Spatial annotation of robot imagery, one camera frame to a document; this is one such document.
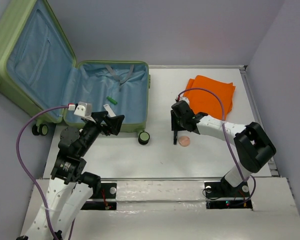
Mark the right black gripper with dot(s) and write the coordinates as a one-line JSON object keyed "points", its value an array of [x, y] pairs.
{"points": [[175, 126]]}

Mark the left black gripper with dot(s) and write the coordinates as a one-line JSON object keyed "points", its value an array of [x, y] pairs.
{"points": [[113, 127]]}

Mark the black cosmetic tube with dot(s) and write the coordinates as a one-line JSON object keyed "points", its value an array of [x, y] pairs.
{"points": [[175, 137]]}

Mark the white small tube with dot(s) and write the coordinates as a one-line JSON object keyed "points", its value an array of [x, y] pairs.
{"points": [[109, 110]]}

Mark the pink round compact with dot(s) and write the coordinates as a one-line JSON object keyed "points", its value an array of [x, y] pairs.
{"points": [[184, 141]]}

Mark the green lip balm tube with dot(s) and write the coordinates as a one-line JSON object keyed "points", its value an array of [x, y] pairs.
{"points": [[111, 100]]}

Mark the orange cloth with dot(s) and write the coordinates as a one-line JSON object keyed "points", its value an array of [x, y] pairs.
{"points": [[210, 96]]}

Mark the green suitcase with blue lining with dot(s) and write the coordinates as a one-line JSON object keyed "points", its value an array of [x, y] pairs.
{"points": [[39, 73]]}

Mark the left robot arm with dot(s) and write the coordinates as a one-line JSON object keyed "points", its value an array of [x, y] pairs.
{"points": [[69, 185]]}

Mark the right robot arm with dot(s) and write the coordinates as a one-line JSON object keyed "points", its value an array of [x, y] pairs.
{"points": [[253, 146]]}

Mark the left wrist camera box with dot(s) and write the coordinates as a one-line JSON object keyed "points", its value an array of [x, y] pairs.
{"points": [[83, 109]]}

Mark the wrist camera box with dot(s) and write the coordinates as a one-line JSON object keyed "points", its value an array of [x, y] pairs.
{"points": [[182, 98], [83, 109]]}

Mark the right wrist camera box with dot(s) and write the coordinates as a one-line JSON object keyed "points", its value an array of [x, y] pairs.
{"points": [[182, 98]]}

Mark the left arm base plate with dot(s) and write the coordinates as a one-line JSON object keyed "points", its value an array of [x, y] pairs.
{"points": [[104, 199]]}

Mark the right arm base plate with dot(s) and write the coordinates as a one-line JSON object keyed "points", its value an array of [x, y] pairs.
{"points": [[216, 199]]}

